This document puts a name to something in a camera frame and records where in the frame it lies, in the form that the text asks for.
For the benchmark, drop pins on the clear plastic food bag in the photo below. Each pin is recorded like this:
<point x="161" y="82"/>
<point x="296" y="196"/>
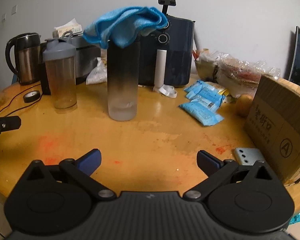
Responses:
<point x="240" y="72"/>

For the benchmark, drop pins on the teal packet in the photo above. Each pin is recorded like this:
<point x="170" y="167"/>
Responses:
<point x="298" y="217"/>

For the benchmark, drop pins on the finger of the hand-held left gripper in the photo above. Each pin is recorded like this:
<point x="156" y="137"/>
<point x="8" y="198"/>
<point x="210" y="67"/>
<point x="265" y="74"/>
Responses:
<point x="7" y="123"/>

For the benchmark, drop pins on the blue microfiber cloth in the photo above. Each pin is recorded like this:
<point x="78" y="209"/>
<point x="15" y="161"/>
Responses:
<point x="125" y="25"/>

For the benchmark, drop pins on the black tape roll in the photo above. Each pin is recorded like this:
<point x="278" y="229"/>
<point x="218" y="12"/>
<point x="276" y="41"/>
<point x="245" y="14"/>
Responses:
<point x="27" y="98"/>

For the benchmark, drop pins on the dark blue air fryer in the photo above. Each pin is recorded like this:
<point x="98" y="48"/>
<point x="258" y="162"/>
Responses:
<point x="180" y="55"/>

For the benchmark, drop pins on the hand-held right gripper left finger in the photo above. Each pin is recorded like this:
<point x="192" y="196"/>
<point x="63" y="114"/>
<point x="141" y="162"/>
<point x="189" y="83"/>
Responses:
<point x="95" y="158"/>

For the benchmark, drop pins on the stainless steel electric kettle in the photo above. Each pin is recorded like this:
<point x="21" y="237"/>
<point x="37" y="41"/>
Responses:
<point x="27" y="60"/>

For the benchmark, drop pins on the white plastic bag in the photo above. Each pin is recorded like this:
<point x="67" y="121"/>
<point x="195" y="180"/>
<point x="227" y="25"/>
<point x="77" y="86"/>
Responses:
<point x="97" y="73"/>

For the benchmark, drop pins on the yellow packet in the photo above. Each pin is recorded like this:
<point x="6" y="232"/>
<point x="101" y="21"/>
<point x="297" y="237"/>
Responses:
<point x="222" y="91"/>

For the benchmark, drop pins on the grey rice cooker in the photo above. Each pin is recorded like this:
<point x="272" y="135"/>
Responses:
<point x="86" y="60"/>

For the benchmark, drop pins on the large cardboard box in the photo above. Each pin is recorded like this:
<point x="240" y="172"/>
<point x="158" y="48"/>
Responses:
<point x="277" y="120"/>

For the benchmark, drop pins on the white tissue pack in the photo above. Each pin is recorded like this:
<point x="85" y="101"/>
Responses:
<point x="67" y="28"/>

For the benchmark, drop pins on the clear shaker bottle grey lid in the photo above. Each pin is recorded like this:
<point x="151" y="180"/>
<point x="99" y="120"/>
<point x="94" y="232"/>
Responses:
<point x="61" y="85"/>

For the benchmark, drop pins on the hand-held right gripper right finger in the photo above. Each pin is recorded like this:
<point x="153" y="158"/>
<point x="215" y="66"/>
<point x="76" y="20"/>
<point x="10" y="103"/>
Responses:
<point x="207" y="160"/>

